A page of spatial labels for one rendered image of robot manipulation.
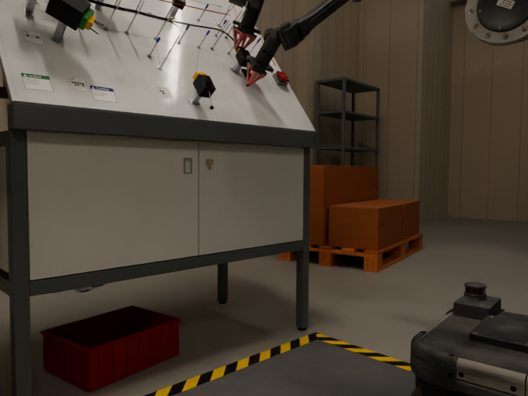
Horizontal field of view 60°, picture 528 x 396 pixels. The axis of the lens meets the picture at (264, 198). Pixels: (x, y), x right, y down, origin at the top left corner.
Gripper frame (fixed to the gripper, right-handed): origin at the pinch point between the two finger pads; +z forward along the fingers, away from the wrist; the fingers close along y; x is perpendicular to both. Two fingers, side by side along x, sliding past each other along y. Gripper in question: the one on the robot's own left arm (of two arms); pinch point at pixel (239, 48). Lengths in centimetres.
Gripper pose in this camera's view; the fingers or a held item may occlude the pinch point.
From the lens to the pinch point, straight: 193.4
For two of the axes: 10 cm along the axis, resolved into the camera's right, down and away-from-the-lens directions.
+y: -7.2, -0.2, -6.9
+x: 5.8, 5.3, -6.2
